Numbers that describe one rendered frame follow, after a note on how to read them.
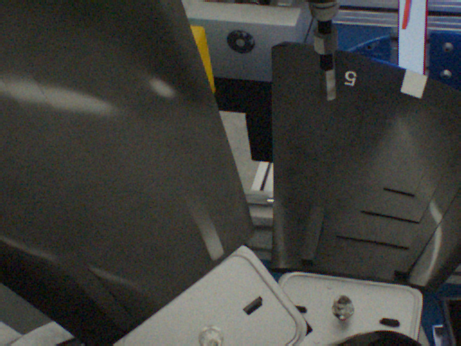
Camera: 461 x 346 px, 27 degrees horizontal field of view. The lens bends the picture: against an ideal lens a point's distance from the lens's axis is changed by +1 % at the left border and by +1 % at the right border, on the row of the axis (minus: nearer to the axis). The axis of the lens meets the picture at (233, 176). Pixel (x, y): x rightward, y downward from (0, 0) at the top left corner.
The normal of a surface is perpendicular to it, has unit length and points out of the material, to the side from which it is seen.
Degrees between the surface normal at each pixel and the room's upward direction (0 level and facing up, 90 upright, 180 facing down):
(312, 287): 6
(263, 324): 54
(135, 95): 46
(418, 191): 14
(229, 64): 90
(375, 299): 6
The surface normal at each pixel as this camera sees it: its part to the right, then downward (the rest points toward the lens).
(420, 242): 0.08, -0.81
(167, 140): 0.20, 0.00
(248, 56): -0.26, 0.72
